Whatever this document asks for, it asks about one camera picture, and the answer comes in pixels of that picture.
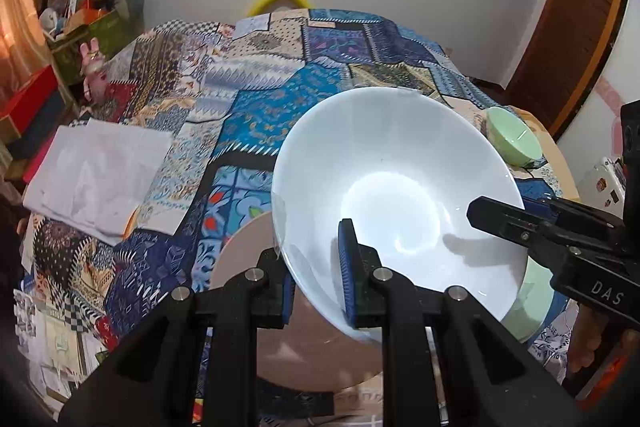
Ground large white bowl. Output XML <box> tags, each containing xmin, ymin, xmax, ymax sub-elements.
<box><xmin>271</xmin><ymin>87</ymin><xmax>527</xmax><ymax>343</ymax></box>

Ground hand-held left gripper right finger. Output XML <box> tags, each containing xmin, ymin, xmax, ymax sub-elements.
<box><xmin>337</xmin><ymin>218</ymin><xmax>583</xmax><ymax>427</ymax></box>

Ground small green bowl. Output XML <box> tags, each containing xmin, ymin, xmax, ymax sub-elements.
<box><xmin>486</xmin><ymin>106</ymin><xmax>543</xmax><ymax>168</ymax></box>

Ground person's right hand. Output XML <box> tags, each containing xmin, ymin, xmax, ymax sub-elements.
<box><xmin>570</xmin><ymin>302</ymin><xmax>609</xmax><ymax>373</ymax></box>

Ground patchwork printed blanket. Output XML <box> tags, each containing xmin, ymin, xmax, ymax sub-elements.
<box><xmin>20</xmin><ymin>8</ymin><xmax>576</xmax><ymax>388</ymax></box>

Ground brown plate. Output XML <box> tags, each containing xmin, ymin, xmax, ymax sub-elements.
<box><xmin>210</xmin><ymin>209</ymin><xmax>386</xmax><ymax>393</ymax></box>

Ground orange curtain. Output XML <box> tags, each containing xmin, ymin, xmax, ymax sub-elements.
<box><xmin>0</xmin><ymin>0</ymin><xmax>56</xmax><ymax>82</ymax></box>

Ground small grey plush toy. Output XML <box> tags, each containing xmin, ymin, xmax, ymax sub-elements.
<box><xmin>39</xmin><ymin>7</ymin><xmax>66</xmax><ymax>35</ymax></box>

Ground patterned cloth pile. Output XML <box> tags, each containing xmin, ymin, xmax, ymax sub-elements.
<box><xmin>12</xmin><ymin>289</ymin><xmax>108</xmax><ymax>403</ymax></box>

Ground white cloth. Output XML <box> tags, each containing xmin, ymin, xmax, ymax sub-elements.
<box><xmin>22</xmin><ymin>119</ymin><xmax>173</xmax><ymax>248</ymax></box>

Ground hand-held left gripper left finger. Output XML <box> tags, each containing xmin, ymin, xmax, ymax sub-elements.
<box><xmin>57</xmin><ymin>247</ymin><xmax>297</xmax><ymax>427</ymax></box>

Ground brown wooden door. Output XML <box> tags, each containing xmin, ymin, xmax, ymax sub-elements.
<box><xmin>502</xmin><ymin>0</ymin><xmax>628</xmax><ymax>140</ymax></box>

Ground cardboard box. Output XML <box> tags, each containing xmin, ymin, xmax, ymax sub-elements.
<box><xmin>335</xmin><ymin>387</ymin><xmax>386</xmax><ymax>427</ymax></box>

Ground green plate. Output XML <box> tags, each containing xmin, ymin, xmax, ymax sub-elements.
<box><xmin>500</xmin><ymin>252</ymin><xmax>571</xmax><ymax>343</ymax></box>

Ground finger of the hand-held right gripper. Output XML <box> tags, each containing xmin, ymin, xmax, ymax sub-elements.
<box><xmin>522</xmin><ymin>197</ymin><xmax>627</xmax><ymax>244</ymax></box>
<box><xmin>466</xmin><ymin>196</ymin><xmax>584</xmax><ymax>267</ymax></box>

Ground white suitcase with stickers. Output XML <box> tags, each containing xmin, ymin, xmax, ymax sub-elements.
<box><xmin>575</xmin><ymin>157</ymin><xmax>628</xmax><ymax>208</ymax></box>

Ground dark blue box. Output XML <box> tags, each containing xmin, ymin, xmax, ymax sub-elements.
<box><xmin>7</xmin><ymin>94</ymin><xmax>68</xmax><ymax>160</ymax></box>

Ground green box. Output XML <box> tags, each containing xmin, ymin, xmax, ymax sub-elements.
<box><xmin>50</xmin><ymin>9</ymin><xmax>128</xmax><ymax>85</ymax></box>

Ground red box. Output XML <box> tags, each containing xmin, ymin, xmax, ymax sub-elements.
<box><xmin>0</xmin><ymin>66</ymin><xmax>60</xmax><ymax>138</ymax></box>

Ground pink rabbit toy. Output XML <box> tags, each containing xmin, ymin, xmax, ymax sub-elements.
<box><xmin>80</xmin><ymin>38</ymin><xmax>111</xmax><ymax>105</ymax></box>

